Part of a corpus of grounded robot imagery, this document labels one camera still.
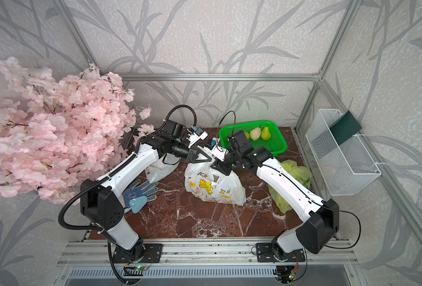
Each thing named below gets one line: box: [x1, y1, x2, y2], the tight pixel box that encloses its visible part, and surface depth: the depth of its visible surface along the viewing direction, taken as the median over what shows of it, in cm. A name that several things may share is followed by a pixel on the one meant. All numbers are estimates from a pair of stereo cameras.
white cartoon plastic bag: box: [184, 161, 247, 206], surface depth 75 cm
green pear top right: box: [260, 126, 272, 141], surface depth 114 cm
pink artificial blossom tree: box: [0, 57, 155, 205], surface depth 55 cm
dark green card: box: [329, 110, 362, 146], surface depth 73 cm
